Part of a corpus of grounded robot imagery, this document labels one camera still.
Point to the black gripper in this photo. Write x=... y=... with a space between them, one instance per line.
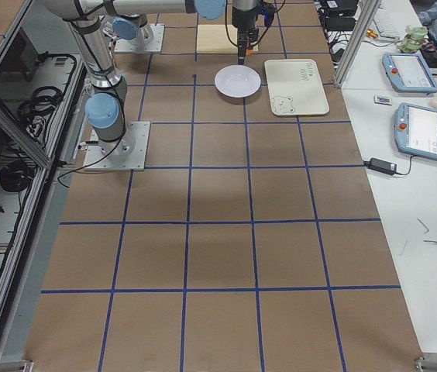
x=242 y=22

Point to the white round plate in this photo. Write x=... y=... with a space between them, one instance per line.
x=237 y=81

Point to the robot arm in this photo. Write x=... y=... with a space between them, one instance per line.
x=105 y=110
x=128 y=23

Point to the cream bear tray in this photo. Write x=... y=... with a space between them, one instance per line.
x=295 y=87

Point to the bamboo cutting board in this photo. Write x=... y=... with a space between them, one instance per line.
x=212 y=38

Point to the white keyboard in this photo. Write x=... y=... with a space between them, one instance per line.
x=384 y=25

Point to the far teach pendant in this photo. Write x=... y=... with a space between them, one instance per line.
x=408 y=73

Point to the teach pendant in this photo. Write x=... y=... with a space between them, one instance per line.
x=415 y=130
x=408 y=73

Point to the black power adapter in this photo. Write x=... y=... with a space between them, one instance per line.
x=381 y=166

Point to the near teach pendant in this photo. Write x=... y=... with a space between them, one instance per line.
x=415 y=130

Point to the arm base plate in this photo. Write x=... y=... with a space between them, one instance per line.
x=129 y=154
x=141 y=36

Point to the aluminium frame post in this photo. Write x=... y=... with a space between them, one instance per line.
x=367 y=12

